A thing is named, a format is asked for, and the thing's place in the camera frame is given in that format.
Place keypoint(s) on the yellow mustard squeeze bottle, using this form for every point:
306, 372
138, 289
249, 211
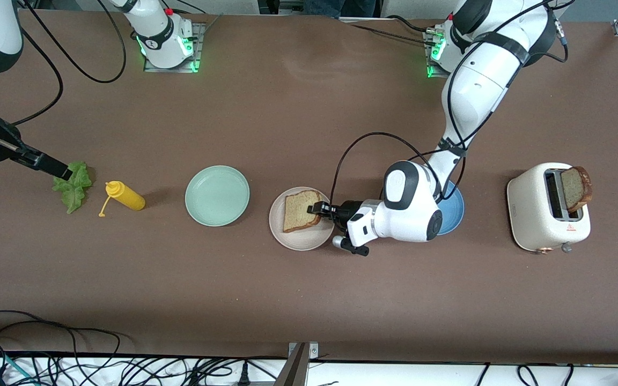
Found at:
126, 197

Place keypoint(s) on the metal clamp bracket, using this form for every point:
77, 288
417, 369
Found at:
295, 364

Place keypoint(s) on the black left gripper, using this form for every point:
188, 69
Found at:
350, 208

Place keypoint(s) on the green lettuce leaf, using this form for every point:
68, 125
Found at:
75, 195

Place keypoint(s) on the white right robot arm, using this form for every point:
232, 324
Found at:
161, 37

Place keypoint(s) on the light crust bread slice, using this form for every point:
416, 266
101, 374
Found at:
298, 212

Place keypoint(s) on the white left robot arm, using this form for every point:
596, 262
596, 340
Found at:
411, 214

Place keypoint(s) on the brown table cover mat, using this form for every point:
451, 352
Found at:
309, 107

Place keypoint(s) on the blue plate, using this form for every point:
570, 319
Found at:
454, 214

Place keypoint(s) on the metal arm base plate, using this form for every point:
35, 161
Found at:
433, 76
200, 43

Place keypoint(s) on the black power plug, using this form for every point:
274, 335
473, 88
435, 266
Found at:
243, 375

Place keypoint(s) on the white toaster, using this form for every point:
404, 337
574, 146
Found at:
529, 214

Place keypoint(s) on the beige plate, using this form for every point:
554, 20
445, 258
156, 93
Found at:
301, 241

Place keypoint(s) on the person in dark trousers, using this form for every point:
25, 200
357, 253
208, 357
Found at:
341, 6

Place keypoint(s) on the mint green plate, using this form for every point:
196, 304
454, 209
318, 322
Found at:
216, 195

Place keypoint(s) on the dark crust bread slice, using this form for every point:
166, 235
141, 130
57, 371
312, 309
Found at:
574, 187

